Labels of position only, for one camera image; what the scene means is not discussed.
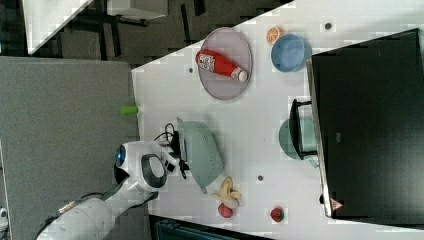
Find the blue cup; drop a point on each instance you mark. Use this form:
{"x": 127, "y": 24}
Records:
{"x": 290, "y": 52}

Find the lime green toy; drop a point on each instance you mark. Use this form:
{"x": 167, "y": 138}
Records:
{"x": 130, "y": 110}

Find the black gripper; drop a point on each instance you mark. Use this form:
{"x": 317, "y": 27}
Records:
{"x": 180, "y": 150}

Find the black toaster oven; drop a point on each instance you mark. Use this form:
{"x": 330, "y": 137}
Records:
{"x": 367, "y": 108}

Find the peeled banana toy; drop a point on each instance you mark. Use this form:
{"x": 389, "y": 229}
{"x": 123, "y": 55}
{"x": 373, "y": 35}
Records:
{"x": 227, "y": 195}

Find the red ketchup bottle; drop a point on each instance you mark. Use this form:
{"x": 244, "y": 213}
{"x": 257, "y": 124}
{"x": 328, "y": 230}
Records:
{"x": 215, "y": 62}

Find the red apple toy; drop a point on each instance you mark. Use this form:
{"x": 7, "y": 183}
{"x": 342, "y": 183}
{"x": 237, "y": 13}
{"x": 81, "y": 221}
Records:
{"x": 224, "y": 211}

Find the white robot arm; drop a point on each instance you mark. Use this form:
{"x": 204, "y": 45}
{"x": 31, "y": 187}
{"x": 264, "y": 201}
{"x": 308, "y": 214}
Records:
{"x": 141, "y": 169}

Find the grey oval plate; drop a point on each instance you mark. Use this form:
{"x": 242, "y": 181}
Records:
{"x": 234, "y": 46}

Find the mint green strainer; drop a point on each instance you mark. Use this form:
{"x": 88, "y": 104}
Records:
{"x": 201, "y": 152}

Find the mint green cup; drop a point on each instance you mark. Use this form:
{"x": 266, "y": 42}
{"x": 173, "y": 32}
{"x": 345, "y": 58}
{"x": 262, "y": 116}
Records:
{"x": 299, "y": 141}

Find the strawberry toy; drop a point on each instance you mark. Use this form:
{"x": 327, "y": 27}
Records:
{"x": 277, "y": 214}

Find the orange slice toy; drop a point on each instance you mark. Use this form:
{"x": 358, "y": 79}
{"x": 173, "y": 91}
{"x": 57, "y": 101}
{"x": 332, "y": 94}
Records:
{"x": 273, "y": 34}

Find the black cylinder container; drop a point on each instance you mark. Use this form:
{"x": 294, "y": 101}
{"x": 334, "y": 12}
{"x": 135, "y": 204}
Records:
{"x": 120, "y": 175}

